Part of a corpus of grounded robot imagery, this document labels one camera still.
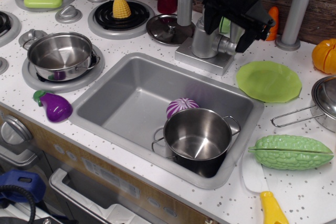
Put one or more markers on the silver oven knob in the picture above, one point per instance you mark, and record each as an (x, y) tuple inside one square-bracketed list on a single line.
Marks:
[(15, 136)]

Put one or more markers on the grey vertical post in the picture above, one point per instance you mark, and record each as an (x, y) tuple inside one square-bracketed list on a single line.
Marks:
[(289, 41)]

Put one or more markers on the steel saucepan with handle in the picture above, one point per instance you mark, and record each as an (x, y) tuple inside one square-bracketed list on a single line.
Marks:
[(322, 107)]

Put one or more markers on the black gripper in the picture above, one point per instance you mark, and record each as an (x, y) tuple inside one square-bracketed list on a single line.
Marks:
[(248, 14)]

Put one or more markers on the orange toy pumpkin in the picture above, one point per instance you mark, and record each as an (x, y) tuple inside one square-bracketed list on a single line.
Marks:
[(323, 56)]

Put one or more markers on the silver faucet lever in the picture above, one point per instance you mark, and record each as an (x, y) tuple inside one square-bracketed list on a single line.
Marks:
[(225, 44)]

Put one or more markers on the grey sink basin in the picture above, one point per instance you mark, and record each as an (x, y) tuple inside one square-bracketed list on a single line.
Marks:
[(127, 106)]

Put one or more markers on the yellow handled toy knife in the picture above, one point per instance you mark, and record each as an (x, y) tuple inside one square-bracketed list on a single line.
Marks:
[(255, 181)]

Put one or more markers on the orange toy carrot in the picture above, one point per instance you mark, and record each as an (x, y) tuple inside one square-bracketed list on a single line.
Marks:
[(274, 13)]

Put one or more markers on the green plastic plate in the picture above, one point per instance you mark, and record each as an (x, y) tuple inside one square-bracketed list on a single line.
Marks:
[(268, 82)]

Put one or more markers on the black coil burner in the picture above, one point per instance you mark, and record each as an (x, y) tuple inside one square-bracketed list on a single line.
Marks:
[(103, 22)]

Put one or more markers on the green toy cabbage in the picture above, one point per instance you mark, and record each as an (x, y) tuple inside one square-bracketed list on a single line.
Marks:
[(224, 27)]

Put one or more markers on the steel pot lid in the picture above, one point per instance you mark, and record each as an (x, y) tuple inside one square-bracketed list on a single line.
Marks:
[(165, 29)]

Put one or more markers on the green toy bitter gourd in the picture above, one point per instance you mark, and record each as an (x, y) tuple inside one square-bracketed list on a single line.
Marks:
[(290, 152)]

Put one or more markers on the grey oven door handle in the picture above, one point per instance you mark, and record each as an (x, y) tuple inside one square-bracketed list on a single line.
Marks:
[(24, 160)]

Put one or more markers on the red toy pepper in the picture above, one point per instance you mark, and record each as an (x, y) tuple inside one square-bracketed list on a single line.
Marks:
[(166, 6)]

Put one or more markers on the steel pot in sink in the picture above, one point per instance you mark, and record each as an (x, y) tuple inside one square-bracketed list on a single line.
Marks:
[(198, 139)]

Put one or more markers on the left edge burner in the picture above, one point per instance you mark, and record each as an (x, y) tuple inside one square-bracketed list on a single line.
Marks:
[(10, 27)]

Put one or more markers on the yellow toy corn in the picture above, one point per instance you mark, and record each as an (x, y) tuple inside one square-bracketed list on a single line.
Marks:
[(121, 9)]

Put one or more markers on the purple toy eggplant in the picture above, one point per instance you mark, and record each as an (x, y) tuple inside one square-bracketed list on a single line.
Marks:
[(57, 108)]

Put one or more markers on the purple white toy onion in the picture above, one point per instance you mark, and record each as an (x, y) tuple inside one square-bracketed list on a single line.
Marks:
[(179, 105)]

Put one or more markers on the steel pot on burner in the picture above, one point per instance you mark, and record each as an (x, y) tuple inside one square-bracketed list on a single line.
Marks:
[(62, 56)]

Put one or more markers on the blue clamp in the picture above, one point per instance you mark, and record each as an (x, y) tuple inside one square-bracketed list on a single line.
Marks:
[(29, 181)]

